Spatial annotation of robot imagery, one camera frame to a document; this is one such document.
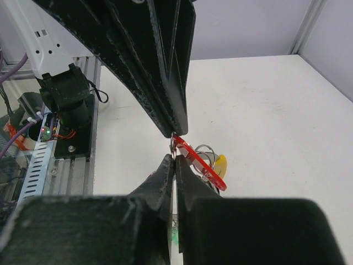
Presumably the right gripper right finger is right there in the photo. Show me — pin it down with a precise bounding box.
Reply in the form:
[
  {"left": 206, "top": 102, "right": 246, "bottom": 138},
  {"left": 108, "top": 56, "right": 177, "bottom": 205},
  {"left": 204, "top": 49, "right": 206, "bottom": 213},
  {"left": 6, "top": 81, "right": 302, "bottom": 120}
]
[{"left": 175, "top": 156, "right": 345, "bottom": 264}]

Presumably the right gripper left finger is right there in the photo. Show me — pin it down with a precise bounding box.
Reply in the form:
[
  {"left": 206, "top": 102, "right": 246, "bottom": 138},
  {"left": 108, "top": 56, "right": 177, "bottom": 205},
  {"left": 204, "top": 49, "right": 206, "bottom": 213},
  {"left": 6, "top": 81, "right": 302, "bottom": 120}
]
[{"left": 1, "top": 155, "right": 174, "bottom": 264}]

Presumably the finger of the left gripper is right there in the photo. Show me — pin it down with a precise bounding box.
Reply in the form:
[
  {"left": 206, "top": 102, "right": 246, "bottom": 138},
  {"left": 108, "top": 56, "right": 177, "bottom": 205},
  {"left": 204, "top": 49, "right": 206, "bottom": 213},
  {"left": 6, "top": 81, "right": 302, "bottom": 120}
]
[
  {"left": 36, "top": 1, "right": 172, "bottom": 137},
  {"left": 148, "top": 1, "right": 196, "bottom": 135}
]

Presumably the green tag key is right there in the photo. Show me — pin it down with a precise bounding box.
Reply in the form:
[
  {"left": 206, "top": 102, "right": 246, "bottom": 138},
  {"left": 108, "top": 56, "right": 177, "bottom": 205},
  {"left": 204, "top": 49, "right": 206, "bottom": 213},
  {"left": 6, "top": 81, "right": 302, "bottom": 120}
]
[{"left": 172, "top": 230, "right": 179, "bottom": 245}]

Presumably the red tag key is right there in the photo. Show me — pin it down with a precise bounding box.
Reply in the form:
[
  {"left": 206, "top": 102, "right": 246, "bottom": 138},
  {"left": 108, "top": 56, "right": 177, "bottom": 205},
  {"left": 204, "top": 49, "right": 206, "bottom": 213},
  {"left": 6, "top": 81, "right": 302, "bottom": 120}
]
[{"left": 170, "top": 132, "right": 228, "bottom": 193}]

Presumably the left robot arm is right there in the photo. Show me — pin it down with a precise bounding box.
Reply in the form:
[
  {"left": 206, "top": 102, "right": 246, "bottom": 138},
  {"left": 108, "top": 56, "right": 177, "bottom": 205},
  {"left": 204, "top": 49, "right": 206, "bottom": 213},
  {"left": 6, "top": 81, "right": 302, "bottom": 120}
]
[{"left": 1, "top": 1, "right": 196, "bottom": 138}]

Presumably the aluminium mounting rail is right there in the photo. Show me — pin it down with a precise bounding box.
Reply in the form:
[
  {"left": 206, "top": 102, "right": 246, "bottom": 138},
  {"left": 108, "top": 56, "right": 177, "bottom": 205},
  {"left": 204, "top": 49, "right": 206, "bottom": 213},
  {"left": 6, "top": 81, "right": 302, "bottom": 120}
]
[{"left": 43, "top": 56, "right": 101, "bottom": 195}]

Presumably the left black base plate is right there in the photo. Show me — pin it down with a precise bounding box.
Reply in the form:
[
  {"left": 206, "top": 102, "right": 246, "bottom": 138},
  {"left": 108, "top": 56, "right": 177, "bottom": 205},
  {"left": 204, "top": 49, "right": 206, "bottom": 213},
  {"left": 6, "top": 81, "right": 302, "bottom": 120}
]
[{"left": 54, "top": 94, "right": 95, "bottom": 159}]

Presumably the white slotted cable duct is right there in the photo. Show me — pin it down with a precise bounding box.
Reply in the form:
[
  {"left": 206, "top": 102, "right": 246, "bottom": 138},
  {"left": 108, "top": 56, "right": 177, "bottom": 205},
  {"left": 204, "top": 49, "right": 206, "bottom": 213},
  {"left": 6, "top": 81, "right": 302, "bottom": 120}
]
[{"left": 18, "top": 114, "right": 60, "bottom": 202}]

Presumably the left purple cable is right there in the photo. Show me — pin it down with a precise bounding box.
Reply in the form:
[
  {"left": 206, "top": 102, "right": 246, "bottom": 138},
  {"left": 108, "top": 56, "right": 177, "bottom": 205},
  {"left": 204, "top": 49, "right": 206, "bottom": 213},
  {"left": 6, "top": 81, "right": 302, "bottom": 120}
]
[{"left": 0, "top": 51, "right": 46, "bottom": 161}]

